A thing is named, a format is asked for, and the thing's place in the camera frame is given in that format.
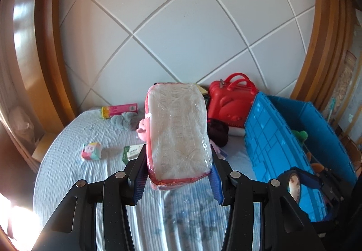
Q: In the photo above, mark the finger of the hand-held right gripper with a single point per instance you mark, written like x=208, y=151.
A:
x=311, y=180
x=332, y=212

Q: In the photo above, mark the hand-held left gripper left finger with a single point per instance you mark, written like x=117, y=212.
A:
x=140, y=183

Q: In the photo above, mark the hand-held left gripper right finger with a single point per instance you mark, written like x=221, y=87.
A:
x=216, y=187

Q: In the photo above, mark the colourful sanitary pad pack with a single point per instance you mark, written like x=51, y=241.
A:
x=92, y=152

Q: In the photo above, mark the pink tissue pack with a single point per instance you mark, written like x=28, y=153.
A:
x=178, y=137

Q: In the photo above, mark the blue plastic crate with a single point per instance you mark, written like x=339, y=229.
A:
x=265, y=140

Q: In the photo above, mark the orange plush toy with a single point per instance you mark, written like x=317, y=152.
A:
x=317, y=167

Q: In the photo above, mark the green white medicine box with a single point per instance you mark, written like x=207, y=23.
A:
x=131, y=153

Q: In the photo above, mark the green plush toy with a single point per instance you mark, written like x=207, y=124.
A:
x=300, y=135

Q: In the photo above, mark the pink pig plush red dress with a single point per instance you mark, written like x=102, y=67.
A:
x=142, y=129

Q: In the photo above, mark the dark maroon cloth bag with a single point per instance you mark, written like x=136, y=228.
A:
x=217, y=132

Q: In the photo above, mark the light blue striped bed sheet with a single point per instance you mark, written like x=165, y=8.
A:
x=84, y=174

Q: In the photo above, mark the white flat box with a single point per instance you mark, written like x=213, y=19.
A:
x=236, y=131

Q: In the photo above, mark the grey plush toy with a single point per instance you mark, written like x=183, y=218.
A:
x=124, y=120

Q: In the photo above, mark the pink yellow canister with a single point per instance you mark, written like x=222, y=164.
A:
x=121, y=110

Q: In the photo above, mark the red toy suitcase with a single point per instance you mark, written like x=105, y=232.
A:
x=229, y=103

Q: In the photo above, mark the yellow sticky notepad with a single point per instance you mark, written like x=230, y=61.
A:
x=203, y=90

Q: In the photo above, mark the wooden nightstand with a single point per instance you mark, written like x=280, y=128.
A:
x=43, y=149

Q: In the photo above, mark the clear plastic bag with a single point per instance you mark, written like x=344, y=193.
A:
x=21, y=122

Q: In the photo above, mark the beige curtain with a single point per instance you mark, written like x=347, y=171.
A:
x=11, y=92

